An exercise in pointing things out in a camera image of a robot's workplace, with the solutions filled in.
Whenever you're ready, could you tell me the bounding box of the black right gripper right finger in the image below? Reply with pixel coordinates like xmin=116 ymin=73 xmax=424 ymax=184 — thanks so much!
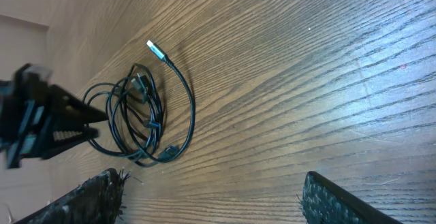
xmin=300 ymin=171 xmax=401 ymax=224

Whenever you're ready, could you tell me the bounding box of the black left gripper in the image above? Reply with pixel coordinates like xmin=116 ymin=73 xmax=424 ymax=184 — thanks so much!
xmin=1 ymin=63 xmax=108 ymax=169

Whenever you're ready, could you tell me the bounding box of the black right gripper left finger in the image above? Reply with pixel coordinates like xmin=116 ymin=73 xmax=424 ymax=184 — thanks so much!
xmin=17 ymin=168 xmax=130 ymax=224

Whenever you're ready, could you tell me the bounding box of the black USB-A cable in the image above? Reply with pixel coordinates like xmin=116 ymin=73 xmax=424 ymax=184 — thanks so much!
xmin=105 ymin=39 xmax=196 ymax=167

